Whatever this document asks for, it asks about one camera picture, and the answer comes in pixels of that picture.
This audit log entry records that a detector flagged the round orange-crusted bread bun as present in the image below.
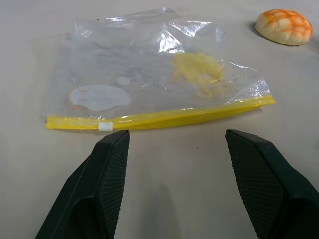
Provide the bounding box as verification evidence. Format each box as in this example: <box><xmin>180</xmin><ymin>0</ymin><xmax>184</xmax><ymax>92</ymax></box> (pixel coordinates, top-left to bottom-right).
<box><xmin>254</xmin><ymin>8</ymin><xmax>314</xmax><ymax>46</ymax></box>

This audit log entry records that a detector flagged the clear yellow-zip plastic bag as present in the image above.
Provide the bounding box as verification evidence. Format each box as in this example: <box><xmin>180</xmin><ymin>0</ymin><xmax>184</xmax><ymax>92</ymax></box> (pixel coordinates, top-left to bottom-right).
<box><xmin>33</xmin><ymin>6</ymin><xmax>277</xmax><ymax>131</ymax></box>

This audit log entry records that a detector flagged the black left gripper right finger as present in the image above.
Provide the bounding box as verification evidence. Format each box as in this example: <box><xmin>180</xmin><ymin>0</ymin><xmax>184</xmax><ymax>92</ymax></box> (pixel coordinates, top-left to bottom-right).
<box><xmin>225</xmin><ymin>128</ymin><xmax>319</xmax><ymax>239</ymax></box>

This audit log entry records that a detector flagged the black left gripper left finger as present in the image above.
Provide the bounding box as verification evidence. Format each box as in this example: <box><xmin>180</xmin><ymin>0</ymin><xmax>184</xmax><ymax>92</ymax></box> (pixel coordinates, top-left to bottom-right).
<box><xmin>34</xmin><ymin>129</ymin><xmax>131</xmax><ymax>239</ymax></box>

